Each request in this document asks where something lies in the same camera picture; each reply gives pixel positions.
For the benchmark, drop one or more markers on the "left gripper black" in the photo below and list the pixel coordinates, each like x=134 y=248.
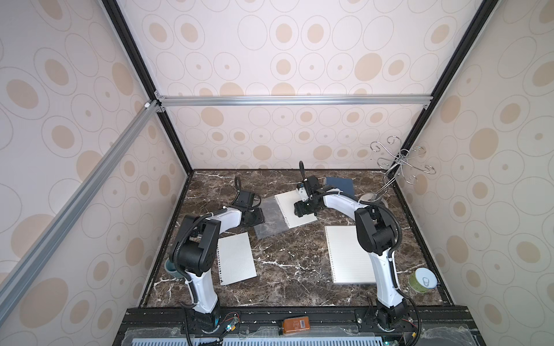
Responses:
x=260 y=217

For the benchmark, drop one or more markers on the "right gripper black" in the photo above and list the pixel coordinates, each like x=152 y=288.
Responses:
x=301 y=207

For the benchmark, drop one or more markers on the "small grid spiral notebook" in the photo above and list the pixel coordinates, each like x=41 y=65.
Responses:
x=278 y=211

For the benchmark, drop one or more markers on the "torn grid paper page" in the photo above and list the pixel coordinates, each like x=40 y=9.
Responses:
x=235 y=260

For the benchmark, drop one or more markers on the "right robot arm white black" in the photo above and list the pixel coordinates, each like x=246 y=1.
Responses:
x=378 y=233

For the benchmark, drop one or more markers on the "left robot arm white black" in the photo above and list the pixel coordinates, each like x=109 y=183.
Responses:
x=194 y=251

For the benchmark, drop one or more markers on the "blue spiral notebook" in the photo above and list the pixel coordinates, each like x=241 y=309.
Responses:
x=345 y=185

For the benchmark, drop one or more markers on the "large lined spiral notebook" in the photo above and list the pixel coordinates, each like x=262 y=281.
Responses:
x=350 y=264

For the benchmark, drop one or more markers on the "chrome hook stand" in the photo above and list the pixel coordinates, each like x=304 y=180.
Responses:
x=397 y=167

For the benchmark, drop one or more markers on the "teal ceramic cup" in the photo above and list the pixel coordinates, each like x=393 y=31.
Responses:
x=170 y=269

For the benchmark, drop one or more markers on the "orange electronic module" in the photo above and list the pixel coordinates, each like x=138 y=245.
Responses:
x=295 y=325

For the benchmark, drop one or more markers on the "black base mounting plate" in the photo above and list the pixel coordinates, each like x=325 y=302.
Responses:
x=324 y=325

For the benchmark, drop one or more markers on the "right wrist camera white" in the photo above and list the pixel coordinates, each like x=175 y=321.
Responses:
x=302 y=192

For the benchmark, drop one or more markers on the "horizontal aluminium rail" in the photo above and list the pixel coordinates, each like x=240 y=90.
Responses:
x=229 y=101

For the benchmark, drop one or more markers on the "diagonal aluminium rail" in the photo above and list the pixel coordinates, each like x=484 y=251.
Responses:
x=27 y=270

